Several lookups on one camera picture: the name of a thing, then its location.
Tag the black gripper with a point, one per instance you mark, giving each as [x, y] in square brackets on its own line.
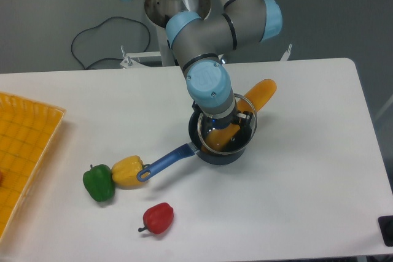
[244, 119]

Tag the glass pot lid blue knob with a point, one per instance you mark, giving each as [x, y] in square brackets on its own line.
[230, 140]

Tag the dark blue saucepan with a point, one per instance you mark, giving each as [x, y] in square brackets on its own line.
[187, 150]

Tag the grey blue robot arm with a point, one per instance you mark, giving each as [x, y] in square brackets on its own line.
[196, 44]

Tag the long yellow squash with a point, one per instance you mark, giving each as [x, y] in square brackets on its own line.
[261, 93]

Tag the yellow bell pepper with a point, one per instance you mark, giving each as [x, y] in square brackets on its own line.
[124, 172]

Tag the red bell pepper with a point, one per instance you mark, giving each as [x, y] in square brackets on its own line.
[158, 218]

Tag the green bell pepper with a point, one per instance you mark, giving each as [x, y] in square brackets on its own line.
[99, 183]

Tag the yellow plastic basket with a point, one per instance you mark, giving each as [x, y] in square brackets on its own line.
[28, 128]

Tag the black device at table edge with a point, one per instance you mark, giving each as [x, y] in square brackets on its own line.
[385, 225]

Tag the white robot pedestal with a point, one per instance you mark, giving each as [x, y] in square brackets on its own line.
[160, 11]

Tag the white metal base frame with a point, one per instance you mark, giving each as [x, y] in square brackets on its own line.
[261, 51]

